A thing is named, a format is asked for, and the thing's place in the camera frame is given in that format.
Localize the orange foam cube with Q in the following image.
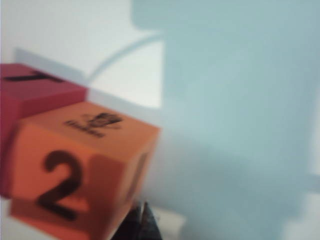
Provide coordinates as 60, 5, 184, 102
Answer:
9, 100, 161, 240

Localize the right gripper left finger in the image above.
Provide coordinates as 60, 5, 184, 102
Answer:
117, 201, 145, 240

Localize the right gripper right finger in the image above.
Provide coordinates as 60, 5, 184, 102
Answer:
144, 201, 164, 240

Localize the red foam cube with tree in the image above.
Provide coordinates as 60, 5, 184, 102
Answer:
0, 63, 90, 200

